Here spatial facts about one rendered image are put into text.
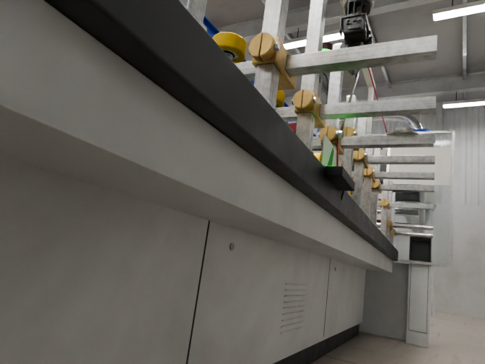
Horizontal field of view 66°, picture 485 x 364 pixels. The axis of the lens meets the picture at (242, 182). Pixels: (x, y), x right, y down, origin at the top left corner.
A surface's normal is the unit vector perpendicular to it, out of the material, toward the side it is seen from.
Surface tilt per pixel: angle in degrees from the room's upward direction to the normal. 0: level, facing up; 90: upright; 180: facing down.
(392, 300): 90
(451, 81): 90
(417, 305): 90
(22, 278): 90
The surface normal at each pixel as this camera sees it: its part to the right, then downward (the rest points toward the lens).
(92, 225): 0.89, 0.03
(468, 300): -0.50, -0.26
